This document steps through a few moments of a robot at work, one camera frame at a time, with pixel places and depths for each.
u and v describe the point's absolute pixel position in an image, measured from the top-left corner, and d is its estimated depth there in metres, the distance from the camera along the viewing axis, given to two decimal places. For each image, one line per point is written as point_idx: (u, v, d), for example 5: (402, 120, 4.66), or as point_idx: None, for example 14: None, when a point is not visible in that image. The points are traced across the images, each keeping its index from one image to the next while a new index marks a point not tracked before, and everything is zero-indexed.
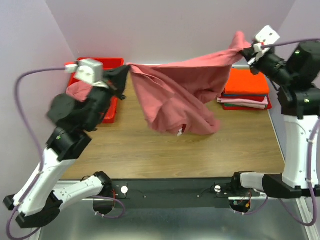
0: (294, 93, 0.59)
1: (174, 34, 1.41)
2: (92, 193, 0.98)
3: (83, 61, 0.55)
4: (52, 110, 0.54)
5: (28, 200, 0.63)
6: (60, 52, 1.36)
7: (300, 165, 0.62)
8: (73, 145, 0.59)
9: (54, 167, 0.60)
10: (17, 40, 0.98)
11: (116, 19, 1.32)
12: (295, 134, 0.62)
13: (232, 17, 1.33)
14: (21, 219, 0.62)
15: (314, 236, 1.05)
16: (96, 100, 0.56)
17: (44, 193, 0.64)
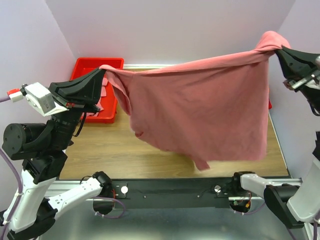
0: None
1: (174, 33, 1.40)
2: (91, 196, 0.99)
3: (27, 88, 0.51)
4: (7, 142, 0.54)
5: (14, 219, 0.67)
6: (59, 52, 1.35)
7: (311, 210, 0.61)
8: (46, 167, 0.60)
9: (31, 188, 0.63)
10: (15, 41, 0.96)
11: (115, 18, 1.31)
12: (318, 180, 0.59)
13: (232, 17, 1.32)
14: (12, 236, 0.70)
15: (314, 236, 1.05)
16: (57, 120, 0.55)
17: (27, 211, 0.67)
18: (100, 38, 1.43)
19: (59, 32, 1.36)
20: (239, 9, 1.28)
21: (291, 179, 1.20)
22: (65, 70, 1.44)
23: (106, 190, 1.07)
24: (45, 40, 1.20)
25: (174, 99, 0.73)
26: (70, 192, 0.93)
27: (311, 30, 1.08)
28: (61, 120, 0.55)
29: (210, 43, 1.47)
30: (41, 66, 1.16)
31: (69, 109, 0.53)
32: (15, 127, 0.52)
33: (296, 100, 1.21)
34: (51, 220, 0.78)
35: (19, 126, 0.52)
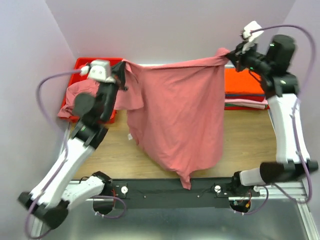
0: (272, 77, 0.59)
1: (173, 34, 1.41)
2: (95, 192, 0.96)
3: (93, 62, 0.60)
4: (75, 108, 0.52)
5: (51, 191, 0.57)
6: (59, 52, 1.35)
7: (289, 139, 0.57)
8: (96, 134, 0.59)
9: (82, 152, 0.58)
10: (16, 42, 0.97)
11: (115, 19, 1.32)
12: (276, 111, 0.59)
13: (232, 17, 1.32)
14: (41, 214, 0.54)
15: (314, 236, 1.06)
16: (107, 93, 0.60)
17: (65, 182, 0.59)
18: (100, 38, 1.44)
19: (59, 32, 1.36)
20: (239, 9, 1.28)
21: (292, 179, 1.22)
22: (65, 70, 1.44)
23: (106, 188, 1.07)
24: (45, 40, 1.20)
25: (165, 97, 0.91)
26: (76, 187, 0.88)
27: (311, 30, 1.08)
28: (112, 94, 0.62)
29: (210, 43, 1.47)
30: (42, 66, 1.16)
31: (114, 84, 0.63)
32: (83, 95, 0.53)
33: None
34: (66, 210, 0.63)
35: (87, 93, 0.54)
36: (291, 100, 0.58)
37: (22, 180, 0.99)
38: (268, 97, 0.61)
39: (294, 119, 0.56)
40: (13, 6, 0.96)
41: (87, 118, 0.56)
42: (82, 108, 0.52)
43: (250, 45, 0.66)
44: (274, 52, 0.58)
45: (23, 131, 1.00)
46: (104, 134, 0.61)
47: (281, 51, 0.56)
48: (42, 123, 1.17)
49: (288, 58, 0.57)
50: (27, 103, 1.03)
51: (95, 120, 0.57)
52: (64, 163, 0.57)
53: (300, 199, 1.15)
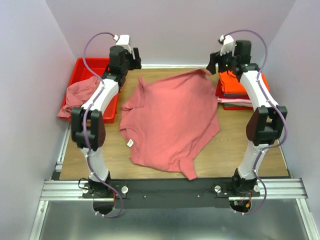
0: (239, 64, 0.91)
1: (173, 35, 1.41)
2: (105, 170, 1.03)
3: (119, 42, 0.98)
4: (112, 51, 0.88)
5: (98, 104, 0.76)
6: (59, 52, 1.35)
7: (259, 95, 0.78)
8: (120, 78, 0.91)
9: (112, 86, 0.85)
10: (17, 43, 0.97)
11: (116, 21, 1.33)
12: (248, 84, 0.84)
13: (233, 19, 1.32)
14: (96, 114, 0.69)
15: (314, 236, 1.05)
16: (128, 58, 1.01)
17: (105, 103, 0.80)
18: (101, 39, 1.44)
19: (59, 32, 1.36)
20: (239, 10, 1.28)
21: (291, 179, 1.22)
22: (65, 70, 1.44)
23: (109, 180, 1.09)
24: (45, 41, 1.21)
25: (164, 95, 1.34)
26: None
27: (311, 31, 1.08)
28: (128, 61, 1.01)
29: (210, 44, 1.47)
30: (43, 67, 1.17)
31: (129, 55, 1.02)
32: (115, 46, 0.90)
33: (295, 101, 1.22)
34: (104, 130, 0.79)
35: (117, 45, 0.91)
36: (253, 75, 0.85)
37: (23, 181, 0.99)
38: (241, 78, 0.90)
39: (258, 81, 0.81)
40: (14, 7, 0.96)
41: (115, 62, 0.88)
42: (118, 51, 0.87)
43: (225, 49, 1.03)
44: (238, 48, 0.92)
45: (24, 131, 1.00)
46: (124, 81, 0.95)
47: (243, 47, 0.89)
48: (42, 123, 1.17)
49: (247, 51, 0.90)
50: (27, 103, 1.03)
51: (119, 67, 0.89)
52: (103, 89, 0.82)
53: (300, 199, 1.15)
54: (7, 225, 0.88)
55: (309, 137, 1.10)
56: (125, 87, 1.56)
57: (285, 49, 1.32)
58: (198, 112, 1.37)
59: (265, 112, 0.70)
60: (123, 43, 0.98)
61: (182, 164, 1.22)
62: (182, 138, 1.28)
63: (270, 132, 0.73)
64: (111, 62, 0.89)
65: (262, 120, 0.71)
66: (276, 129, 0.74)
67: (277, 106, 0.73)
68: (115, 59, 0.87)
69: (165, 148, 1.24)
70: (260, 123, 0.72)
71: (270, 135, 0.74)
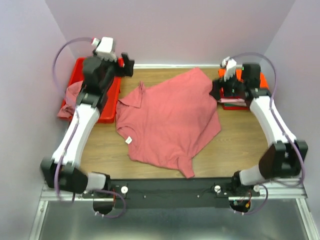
0: (249, 89, 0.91)
1: (173, 35, 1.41)
2: (100, 184, 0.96)
3: (97, 51, 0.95)
4: (85, 68, 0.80)
5: (72, 150, 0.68)
6: (58, 52, 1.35)
7: (273, 126, 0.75)
8: (99, 98, 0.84)
9: (88, 119, 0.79)
10: (15, 43, 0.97)
11: (115, 20, 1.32)
12: (260, 113, 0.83)
13: (233, 18, 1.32)
14: (69, 169, 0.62)
15: (314, 237, 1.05)
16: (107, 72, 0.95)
17: (81, 143, 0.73)
18: (100, 38, 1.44)
19: (58, 32, 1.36)
20: (240, 9, 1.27)
21: (291, 178, 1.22)
22: (65, 70, 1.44)
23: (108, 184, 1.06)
24: (44, 41, 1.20)
25: (164, 95, 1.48)
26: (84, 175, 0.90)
27: (311, 30, 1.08)
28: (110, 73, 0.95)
29: (210, 43, 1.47)
30: (42, 67, 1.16)
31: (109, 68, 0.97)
32: (89, 59, 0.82)
33: (296, 101, 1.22)
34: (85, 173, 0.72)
35: (92, 58, 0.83)
36: (265, 102, 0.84)
37: (22, 181, 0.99)
38: (250, 105, 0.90)
39: (272, 110, 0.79)
40: (12, 8, 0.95)
41: (92, 81, 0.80)
42: (93, 67, 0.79)
43: (230, 71, 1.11)
44: (246, 71, 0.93)
45: (23, 132, 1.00)
46: (105, 100, 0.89)
47: (251, 69, 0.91)
48: (42, 124, 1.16)
49: (256, 74, 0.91)
50: (26, 104, 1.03)
51: (97, 85, 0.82)
52: (78, 125, 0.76)
53: (300, 199, 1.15)
54: (7, 226, 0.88)
55: (309, 137, 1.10)
56: (125, 87, 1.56)
57: (285, 48, 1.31)
58: (196, 113, 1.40)
59: (282, 148, 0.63)
60: (104, 50, 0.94)
61: (180, 162, 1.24)
62: (181, 139, 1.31)
63: (287, 170, 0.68)
64: (87, 81, 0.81)
65: (280, 158, 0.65)
66: (294, 166, 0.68)
67: (295, 141, 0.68)
68: (90, 78, 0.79)
69: (162, 147, 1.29)
70: (277, 161, 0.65)
71: (288, 173, 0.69)
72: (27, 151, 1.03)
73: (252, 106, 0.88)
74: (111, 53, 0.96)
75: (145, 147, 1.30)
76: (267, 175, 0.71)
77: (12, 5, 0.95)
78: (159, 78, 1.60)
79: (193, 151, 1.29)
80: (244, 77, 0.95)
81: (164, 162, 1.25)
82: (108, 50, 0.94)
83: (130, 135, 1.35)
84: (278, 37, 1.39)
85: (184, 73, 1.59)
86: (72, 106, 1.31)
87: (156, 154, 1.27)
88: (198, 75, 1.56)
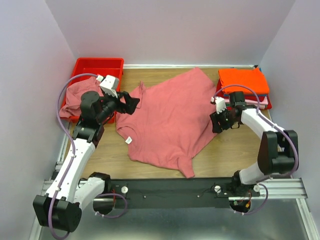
0: (237, 105, 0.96)
1: (172, 35, 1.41)
2: (98, 191, 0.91)
3: (101, 85, 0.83)
4: (83, 102, 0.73)
5: (66, 184, 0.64)
6: (58, 52, 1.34)
7: (263, 124, 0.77)
8: (96, 131, 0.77)
9: (85, 150, 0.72)
10: (14, 43, 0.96)
11: (115, 20, 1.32)
12: (251, 120, 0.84)
13: (232, 18, 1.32)
14: (62, 206, 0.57)
15: (314, 236, 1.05)
16: (108, 105, 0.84)
17: (76, 177, 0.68)
18: (101, 39, 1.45)
19: (58, 32, 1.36)
20: (240, 10, 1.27)
21: (291, 178, 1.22)
22: (65, 70, 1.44)
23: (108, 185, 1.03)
24: (44, 41, 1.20)
25: (164, 96, 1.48)
26: (81, 188, 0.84)
27: (311, 31, 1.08)
28: (112, 107, 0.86)
29: (209, 43, 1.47)
30: (42, 67, 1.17)
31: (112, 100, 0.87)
32: (90, 93, 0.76)
33: (295, 101, 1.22)
34: (80, 209, 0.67)
35: (92, 93, 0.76)
36: (252, 111, 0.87)
37: (22, 181, 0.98)
38: (241, 118, 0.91)
39: (259, 114, 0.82)
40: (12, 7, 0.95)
41: (89, 114, 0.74)
42: (91, 102, 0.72)
43: (221, 108, 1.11)
44: (231, 98, 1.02)
45: (22, 131, 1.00)
46: (102, 132, 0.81)
47: (235, 95, 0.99)
48: (41, 123, 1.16)
49: (241, 97, 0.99)
50: (26, 103, 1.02)
51: (94, 118, 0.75)
52: (73, 159, 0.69)
53: (300, 199, 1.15)
54: (6, 226, 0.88)
55: (309, 137, 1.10)
56: (125, 87, 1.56)
57: (285, 48, 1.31)
58: (195, 113, 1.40)
59: (273, 136, 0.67)
60: (105, 87, 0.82)
61: (180, 161, 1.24)
62: (181, 139, 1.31)
63: (284, 162, 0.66)
64: (83, 114, 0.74)
65: (272, 146, 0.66)
66: (291, 156, 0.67)
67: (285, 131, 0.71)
68: (87, 112, 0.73)
69: (162, 147, 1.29)
70: (271, 150, 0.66)
71: (286, 165, 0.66)
72: (26, 150, 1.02)
73: (243, 119, 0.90)
74: (114, 91, 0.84)
75: (145, 148, 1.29)
76: (266, 171, 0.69)
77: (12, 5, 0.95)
78: (159, 78, 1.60)
79: (193, 151, 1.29)
80: (232, 105, 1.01)
81: (164, 162, 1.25)
82: (109, 88, 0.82)
83: (130, 135, 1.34)
84: (278, 37, 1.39)
85: (184, 73, 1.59)
86: (72, 105, 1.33)
87: (156, 153, 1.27)
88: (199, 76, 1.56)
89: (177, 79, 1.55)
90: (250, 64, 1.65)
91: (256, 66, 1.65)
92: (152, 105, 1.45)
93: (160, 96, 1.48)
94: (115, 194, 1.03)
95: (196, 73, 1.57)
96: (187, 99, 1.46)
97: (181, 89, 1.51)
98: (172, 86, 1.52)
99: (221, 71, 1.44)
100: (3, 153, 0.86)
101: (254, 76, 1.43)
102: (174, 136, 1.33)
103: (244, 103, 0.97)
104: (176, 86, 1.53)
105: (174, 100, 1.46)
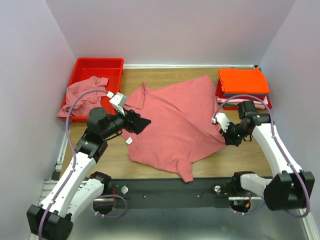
0: (249, 116, 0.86)
1: (172, 35, 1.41)
2: (95, 195, 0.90)
3: (112, 101, 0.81)
4: (90, 117, 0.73)
5: (61, 198, 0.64)
6: (58, 52, 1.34)
7: (277, 155, 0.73)
8: (98, 147, 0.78)
9: (85, 165, 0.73)
10: (14, 44, 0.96)
11: (114, 21, 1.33)
12: (260, 137, 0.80)
13: (232, 18, 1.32)
14: (53, 220, 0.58)
15: (314, 237, 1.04)
16: (115, 123, 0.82)
17: (72, 191, 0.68)
18: (100, 39, 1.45)
19: (58, 32, 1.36)
20: (240, 10, 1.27)
21: None
22: (65, 70, 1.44)
23: (107, 189, 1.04)
24: (44, 41, 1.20)
25: (165, 98, 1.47)
26: (77, 193, 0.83)
27: (311, 31, 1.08)
28: (119, 125, 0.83)
29: (209, 43, 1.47)
30: (42, 68, 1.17)
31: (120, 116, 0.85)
32: (99, 108, 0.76)
33: (296, 101, 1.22)
34: (71, 223, 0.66)
35: (101, 108, 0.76)
36: (266, 127, 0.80)
37: (22, 182, 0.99)
38: (253, 131, 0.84)
39: (274, 137, 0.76)
40: (11, 9, 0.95)
41: (94, 130, 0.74)
42: (97, 118, 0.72)
43: (225, 124, 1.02)
44: (241, 109, 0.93)
45: (22, 131, 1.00)
46: (105, 148, 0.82)
47: (245, 105, 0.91)
48: (41, 123, 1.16)
49: (251, 107, 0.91)
50: (25, 104, 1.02)
51: (99, 134, 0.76)
52: (72, 173, 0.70)
53: None
54: (6, 226, 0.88)
55: (310, 138, 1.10)
56: (125, 87, 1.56)
57: (285, 47, 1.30)
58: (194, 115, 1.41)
59: (288, 181, 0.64)
60: (113, 104, 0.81)
61: (180, 165, 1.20)
62: (182, 144, 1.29)
63: (293, 202, 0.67)
64: (90, 129, 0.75)
65: (286, 189, 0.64)
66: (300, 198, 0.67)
67: (300, 173, 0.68)
68: (93, 127, 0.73)
69: (162, 147, 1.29)
70: (283, 194, 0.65)
71: (294, 204, 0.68)
72: (26, 151, 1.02)
73: (254, 133, 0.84)
74: (120, 108, 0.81)
75: (144, 149, 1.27)
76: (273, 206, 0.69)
77: (11, 6, 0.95)
78: (160, 78, 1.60)
79: (193, 152, 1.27)
80: (242, 116, 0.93)
81: (163, 164, 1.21)
82: (116, 103, 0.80)
83: (131, 135, 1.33)
84: (278, 37, 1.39)
85: (191, 79, 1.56)
86: (73, 106, 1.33)
87: (156, 155, 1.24)
88: (202, 79, 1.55)
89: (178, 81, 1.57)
90: (250, 64, 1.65)
91: (256, 66, 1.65)
92: (151, 104, 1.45)
93: (160, 97, 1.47)
94: (116, 195, 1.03)
95: (200, 78, 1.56)
96: (188, 100, 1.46)
97: (181, 90, 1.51)
98: (174, 88, 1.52)
99: (221, 71, 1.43)
100: (3, 153, 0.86)
101: (254, 76, 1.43)
102: (174, 139, 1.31)
103: (256, 112, 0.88)
104: (178, 88, 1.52)
105: (174, 101, 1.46)
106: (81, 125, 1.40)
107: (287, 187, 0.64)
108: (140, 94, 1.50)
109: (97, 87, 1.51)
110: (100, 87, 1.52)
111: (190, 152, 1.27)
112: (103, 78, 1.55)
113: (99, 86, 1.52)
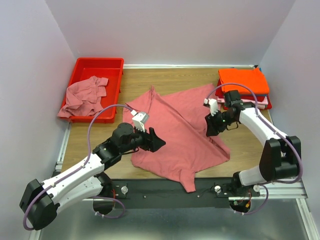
0: (234, 105, 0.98)
1: (171, 35, 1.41)
2: (91, 193, 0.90)
3: (133, 118, 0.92)
4: (118, 129, 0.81)
5: (61, 186, 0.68)
6: (57, 51, 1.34)
7: (264, 128, 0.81)
8: (111, 158, 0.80)
9: (94, 167, 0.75)
10: (14, 44, 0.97)
11: (114, 21, 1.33)
12: (248, 120, 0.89)
13: (231, 18, 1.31)
14: (44, 203, 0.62)
15: (314, 237, 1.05)
16: (135, 139, 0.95)
17: (73, 184, 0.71)
18: (101, 39, 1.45)
19: (59, 33, 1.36)
20: (239, 10, 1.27)
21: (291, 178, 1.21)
22: (65, 70, 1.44)
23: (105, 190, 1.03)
24: (45, 41, 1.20)
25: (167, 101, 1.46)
26: None
27: (311, 31, 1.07)
28: (137, 141, 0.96)
29: (209, 43, 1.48)
30: (42, 68, 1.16)
31: (140, 134, 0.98)
32: (127, 124, 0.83)
33: (295, 100, 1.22)
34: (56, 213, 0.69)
35: (129, 125, 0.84)
36: (250, 111, 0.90)
37: (23, 182, 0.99)
38: (240, 118, 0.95)
39: (259, 116, 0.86)
40: (11, 10, 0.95)
41: (115, 141, 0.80)
42: (123, 133, 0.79)
43: (214, 109, 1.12)
44: (227, 98, 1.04)
45: (22, 130, 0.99)
46: (117, 161, 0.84)
47: (231, 95, 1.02)
48: (41, 122, 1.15)
49: (237, 97, 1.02)
50: (25, 102, 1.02)
51: (118, 146, 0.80)
52: (80, 169, 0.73)
53: (300, 199, 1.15)
54: (6, 226, 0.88)
55: (310, 137, 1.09)
56: (125, 87, 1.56)
57: (285, 47, 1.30)
58: (194, 116, 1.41)
59: (276, 145, 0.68)
60: (136, 120, 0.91)
61: (183, 173, 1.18)
62: (185, 152, 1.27)
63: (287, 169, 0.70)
64: (112, 138, 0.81)
65: (275, 154, 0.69)
66: (292, 164, 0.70)
67: (287, 138, 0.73)
68: (116, 139, 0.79)
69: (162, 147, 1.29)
70: (275, 158, 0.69)
71: (288, 171, 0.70)
72: (25, 150, 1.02)
73: (242, 119, 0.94)
74: (142, 124, 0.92)
75: (148, 155, 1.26)
76: (270, 177, 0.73)
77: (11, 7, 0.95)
78: (159, 78, 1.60)
79: (193, 155, 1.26)
80: (227, 105, 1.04)
81: (166, 172, 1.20)
82: (139, 120, 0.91)
83: None
84: (278, 36, 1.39)
85: (195, 87, 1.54)
86: (72, 105, 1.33)
87: (158, 161, 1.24)
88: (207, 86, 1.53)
89: (181, 86, 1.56)
90: (250, 64, 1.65)
91: (256, 66, 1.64)
92: (152, 107, 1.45)
93: (162, 99, 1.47)
94: (115, 199, 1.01)
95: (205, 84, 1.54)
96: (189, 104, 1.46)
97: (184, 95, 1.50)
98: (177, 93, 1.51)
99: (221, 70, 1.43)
100: (2, 153, 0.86)
101: (254, 76, 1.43)
102: (176, 142, 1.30)
103: (241, 101, 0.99)
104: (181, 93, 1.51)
105: (175, 104, 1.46)
106: (81, 125, 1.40)
107: (278, 150, 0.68)
108: (143, 96, 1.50)
109: (97, 87, 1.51)
110: (100, 87, 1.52)
111: (193, 162, 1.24)
112: (103, 78, 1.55)
113: (100, 86, 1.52)
